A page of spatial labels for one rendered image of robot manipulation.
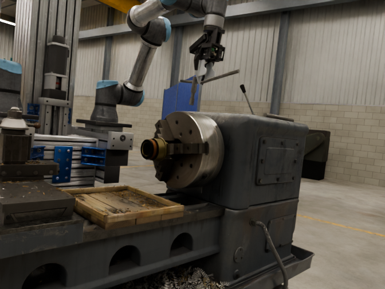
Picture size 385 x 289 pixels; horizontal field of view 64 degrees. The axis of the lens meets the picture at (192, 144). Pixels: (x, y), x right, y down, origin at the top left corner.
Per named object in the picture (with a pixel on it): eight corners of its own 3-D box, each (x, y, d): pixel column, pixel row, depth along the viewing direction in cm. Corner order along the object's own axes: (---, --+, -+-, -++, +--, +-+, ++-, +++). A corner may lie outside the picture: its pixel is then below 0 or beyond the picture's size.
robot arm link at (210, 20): (201, 15, 118) (216, 22, 124) (199, 27, 119) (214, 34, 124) (213, 13, 113) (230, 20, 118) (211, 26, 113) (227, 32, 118)
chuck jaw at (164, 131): (175, 147, 131) (165, 124, 135) (181, 140, 128) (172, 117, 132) (153, 146, 123) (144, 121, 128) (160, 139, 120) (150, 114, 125)
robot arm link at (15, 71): (1, 88, 128) (3, 55, 127) (-20, 86, 133) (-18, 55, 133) (27, 92, 139) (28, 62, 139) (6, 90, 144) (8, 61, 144)
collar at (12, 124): (24, 128, 97) (24, 119, 97) (32, 131, 91) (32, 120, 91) (-5, 127, 91) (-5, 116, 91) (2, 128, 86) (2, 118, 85)
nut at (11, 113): (19, 118, 94) (20, 107, 94) (23, 119, 91) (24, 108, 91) (4, 117, 91) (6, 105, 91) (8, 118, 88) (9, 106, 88)
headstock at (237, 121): (234, 180, 198) (240, 120, 195) (304, 198, 164) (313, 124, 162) (160, 186, 156) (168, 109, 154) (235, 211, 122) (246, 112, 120)
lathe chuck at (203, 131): (162, 175, 145) (173, 109, 141) (211, 197, 123) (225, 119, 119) (146, 176, 139) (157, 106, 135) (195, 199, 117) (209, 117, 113)
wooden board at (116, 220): (127, 194, 133) (128, 184, 133) (183, 217, 108) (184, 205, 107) (56, 200, 112) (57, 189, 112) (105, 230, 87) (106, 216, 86)
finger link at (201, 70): (201, 83, 116) (206, 58, 115) (192, 82, 121) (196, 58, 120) (207, 85, 118) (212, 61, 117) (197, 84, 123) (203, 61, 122)
